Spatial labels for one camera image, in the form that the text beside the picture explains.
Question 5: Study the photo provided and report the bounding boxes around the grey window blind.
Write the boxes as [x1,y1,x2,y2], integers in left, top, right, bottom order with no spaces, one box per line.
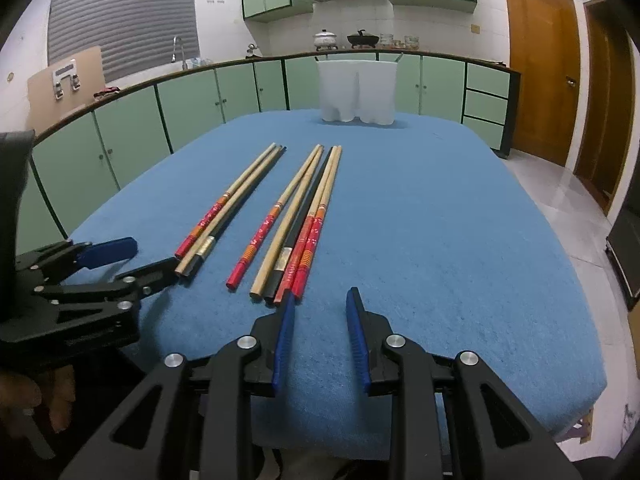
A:
[47,0,200,82]

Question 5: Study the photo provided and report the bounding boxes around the white cooking pot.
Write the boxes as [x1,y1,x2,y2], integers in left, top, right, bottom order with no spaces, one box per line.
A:
[314,29,338,51]

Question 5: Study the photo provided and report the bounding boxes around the blue table cloth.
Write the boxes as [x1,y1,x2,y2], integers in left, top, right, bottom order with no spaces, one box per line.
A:
[72,110,606,460]

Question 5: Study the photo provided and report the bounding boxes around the plain wooden chopstick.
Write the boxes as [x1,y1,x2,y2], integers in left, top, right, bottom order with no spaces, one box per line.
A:
[250,145,323,302]
[176,145,283,278]

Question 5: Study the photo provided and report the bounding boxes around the green lower kitchen cabinets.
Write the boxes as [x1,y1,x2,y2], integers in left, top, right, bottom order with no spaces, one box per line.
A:
[16,50,521,252]

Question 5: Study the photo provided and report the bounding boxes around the chrome sink faucet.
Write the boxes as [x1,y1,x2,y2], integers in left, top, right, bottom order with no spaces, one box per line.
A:
[171,36,188,70]

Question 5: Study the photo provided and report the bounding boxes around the black wok with lid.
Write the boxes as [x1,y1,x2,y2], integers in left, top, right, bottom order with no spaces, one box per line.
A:
[347,29,380,49]

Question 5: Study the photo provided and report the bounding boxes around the open wooden door frame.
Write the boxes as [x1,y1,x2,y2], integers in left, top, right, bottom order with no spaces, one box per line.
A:
[574,0,634,212]

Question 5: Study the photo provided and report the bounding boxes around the black glass disinfection cabinet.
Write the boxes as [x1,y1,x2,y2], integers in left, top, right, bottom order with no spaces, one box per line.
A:
[606,162,640,311]

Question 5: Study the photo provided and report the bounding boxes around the pink cloth on counter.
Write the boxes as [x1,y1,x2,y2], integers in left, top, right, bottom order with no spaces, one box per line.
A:
[93,87,120,101]

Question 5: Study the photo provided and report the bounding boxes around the white double utensil holder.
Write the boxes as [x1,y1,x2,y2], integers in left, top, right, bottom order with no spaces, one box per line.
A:
[317,60,398,126]

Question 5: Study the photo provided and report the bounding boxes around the cardboard panel water purifier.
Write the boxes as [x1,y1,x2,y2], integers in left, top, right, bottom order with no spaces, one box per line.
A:
[26,47,105,134]

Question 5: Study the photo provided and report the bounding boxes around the small kettle on counter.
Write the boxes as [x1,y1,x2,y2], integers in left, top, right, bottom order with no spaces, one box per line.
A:
[245,44,262,60]

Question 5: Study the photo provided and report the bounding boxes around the wooden closed door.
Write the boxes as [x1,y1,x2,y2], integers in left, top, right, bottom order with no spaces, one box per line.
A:
[506,0,580,166]

